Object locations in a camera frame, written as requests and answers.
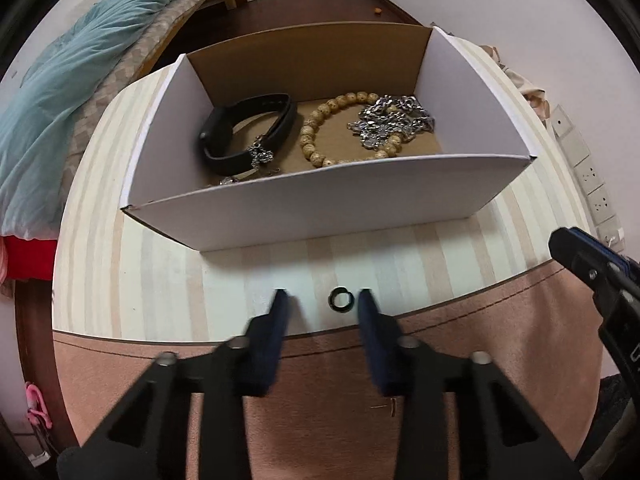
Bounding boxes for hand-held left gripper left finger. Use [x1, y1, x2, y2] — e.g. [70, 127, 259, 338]
[81, 288, 291, 480]

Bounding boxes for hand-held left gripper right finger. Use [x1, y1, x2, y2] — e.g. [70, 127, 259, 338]
[358, 288, 584, 480]

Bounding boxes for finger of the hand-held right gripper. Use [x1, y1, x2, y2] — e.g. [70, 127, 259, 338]
[548, 227, 640, 311]

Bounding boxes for black ring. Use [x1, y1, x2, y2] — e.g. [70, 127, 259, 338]
[328, 287, 354, 314]

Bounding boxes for white cardboard box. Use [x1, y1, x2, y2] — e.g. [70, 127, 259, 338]
[119, 21, 544, 254]

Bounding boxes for thin silver necklace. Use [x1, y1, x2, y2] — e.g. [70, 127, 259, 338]
[246, 135, 282, 177]

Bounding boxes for black wristband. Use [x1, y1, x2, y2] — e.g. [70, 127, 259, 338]
[198, 93, 296, 174]

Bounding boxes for wooden bead bracelet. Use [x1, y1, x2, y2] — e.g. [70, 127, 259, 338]
[299, 91, 427, 169]

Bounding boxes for chunky silver chain bracelet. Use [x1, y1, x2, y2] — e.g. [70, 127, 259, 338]
[347, 94, 436, 151]

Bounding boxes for pink suede mat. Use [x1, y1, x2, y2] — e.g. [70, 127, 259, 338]
[52, 259, 622, 480]

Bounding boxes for cream striped tablecloth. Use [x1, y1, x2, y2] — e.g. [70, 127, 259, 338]
[52, 25, 597, 345]

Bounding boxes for brown checkered cloth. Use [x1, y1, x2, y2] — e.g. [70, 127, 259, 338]
[479, 44, 552, 122]

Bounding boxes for pink slippers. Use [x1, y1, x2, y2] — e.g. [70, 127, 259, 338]
[24, 381, 54, 429]

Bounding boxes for red bed sheet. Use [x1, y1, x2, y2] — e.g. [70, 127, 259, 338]
[0, 234, 57, 282]

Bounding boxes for bed with blue duvet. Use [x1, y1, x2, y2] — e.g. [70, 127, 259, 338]
[0, 0, 197, 237]

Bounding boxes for white wall socket strip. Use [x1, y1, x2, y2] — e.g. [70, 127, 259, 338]
[549, 104, 627, 253]

